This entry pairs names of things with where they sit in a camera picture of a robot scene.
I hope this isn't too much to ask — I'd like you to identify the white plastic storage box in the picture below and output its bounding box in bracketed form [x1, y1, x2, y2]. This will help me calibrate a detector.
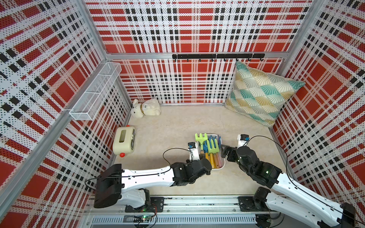
[200, 134, 225, 170]

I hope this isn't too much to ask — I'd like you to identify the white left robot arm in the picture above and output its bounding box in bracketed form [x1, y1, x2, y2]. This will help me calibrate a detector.
[94, 158, 212, 209]

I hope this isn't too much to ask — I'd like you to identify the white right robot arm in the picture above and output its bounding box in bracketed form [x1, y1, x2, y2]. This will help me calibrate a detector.
[221, 145, 356, 228]

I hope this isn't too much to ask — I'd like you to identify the teal yellow patterned pillow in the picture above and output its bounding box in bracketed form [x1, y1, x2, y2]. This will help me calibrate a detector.
[225, 62, 306, 128]

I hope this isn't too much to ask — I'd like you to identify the cream toy radio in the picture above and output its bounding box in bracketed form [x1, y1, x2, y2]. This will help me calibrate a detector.
[113, 125, 136, 158]

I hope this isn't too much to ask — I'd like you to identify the white plush dog toy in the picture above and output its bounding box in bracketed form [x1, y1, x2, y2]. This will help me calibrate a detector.
[131, 98, 161, 118]

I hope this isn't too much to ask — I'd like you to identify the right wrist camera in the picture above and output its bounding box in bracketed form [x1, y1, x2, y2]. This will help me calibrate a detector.
[237, 134, 250, 148]

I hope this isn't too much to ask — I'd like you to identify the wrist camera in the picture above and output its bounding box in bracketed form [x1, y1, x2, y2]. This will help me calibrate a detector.
[237, 134, 250, 148]
[188, 142, 200, 162]

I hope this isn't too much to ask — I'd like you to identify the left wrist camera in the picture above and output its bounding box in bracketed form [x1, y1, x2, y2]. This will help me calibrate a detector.
[188, 142, 200, 162]

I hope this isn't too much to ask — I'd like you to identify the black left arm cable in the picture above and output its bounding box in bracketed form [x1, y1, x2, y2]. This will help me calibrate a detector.
[85, 147, 192, 190]

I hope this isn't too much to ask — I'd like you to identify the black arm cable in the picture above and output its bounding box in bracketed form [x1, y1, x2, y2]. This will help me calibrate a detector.
[85, 147, 192, 190]
[245, 135, 365, 226]

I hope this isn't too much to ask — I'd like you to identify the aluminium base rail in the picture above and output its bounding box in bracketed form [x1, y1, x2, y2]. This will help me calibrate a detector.
[79, 195, 307, 228]

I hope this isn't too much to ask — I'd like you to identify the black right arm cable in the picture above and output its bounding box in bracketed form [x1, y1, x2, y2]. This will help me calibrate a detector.
[245, 135, 365, 226]

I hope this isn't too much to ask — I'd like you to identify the black wall hook rail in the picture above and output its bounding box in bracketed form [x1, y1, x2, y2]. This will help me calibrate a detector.
[172, 53, 265, 60]

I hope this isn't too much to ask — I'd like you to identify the white wire wall basket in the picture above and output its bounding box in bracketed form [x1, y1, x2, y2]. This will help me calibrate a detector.
[69, 62, 121, 121]

